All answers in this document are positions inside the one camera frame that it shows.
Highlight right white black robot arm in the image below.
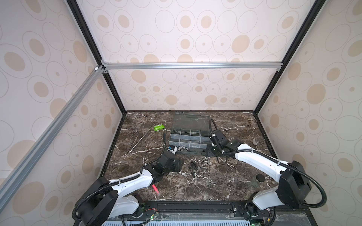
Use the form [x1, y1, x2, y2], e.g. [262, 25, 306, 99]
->
[209, 129, 327, 210]

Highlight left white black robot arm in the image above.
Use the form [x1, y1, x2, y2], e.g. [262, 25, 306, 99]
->
[72, 151, 184, 226]

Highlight pink marker pen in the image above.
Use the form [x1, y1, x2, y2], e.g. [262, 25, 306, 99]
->
[152, 185, 160, 196]

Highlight clear grey compartment organizer box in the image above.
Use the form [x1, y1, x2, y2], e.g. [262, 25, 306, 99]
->
[169, 112, 212, 156]

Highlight green snack packet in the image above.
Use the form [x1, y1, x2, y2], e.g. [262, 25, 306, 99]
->
[154, 124, 165, 131]

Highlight metal tongs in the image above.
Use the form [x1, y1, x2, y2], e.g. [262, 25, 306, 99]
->
[128, 129, 151, 153]

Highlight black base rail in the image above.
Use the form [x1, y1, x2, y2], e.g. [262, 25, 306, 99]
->
[75, 201, 317, 226]

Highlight aluminium frame bar back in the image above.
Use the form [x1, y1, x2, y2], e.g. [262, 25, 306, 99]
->
[96, 61, 283, 72]

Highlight aluminium frame bar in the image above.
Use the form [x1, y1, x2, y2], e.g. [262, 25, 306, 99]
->
[96, 61, 283, 72]
[1, 66, 105, 211]

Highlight aluminium frame bar left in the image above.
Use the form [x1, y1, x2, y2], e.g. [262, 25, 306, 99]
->
[1, 66, 105, 211]

